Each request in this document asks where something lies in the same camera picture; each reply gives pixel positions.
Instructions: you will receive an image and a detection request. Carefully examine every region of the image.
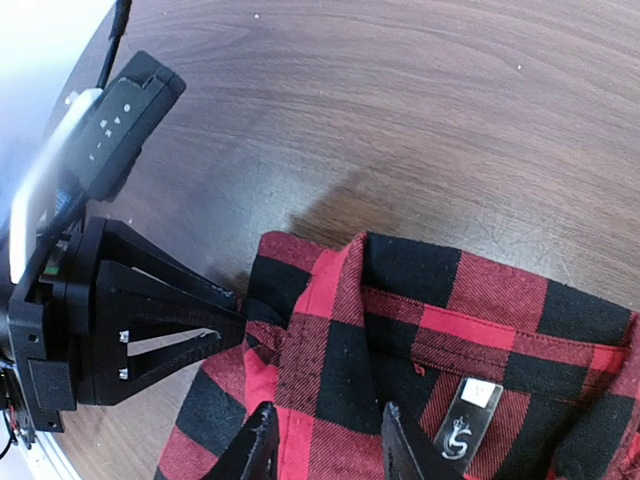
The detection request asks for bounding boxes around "red black plaid shirt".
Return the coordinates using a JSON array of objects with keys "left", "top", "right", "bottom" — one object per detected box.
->
[{"left": 155, "top": 232, "right": 639, "bottom": 479}]

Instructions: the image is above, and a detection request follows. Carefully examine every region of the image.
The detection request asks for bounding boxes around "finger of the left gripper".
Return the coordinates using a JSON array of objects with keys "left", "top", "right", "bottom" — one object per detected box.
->
[
  {"left": 97, "top": 220, "right": 240, "bottom": 320},
  {"left": 94, "top": 314, "right": 246, "bottom": 406}
]

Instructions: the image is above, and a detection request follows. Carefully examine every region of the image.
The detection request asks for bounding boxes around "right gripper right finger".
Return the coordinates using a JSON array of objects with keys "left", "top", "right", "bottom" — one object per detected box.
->
[{"left": 381, "top": 402, "right": 463, "bottom": 480}]

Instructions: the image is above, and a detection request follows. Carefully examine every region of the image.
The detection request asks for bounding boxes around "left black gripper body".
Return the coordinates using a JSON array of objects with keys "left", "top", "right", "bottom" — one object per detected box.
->
[{"left": 7, "top": 217, "right": 130, "bottom": 435}]

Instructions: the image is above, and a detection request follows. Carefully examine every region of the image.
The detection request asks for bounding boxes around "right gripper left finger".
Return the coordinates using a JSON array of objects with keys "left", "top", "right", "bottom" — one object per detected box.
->
[{"left": 204, "top": 402, "right": 280, "bottom": 480}]

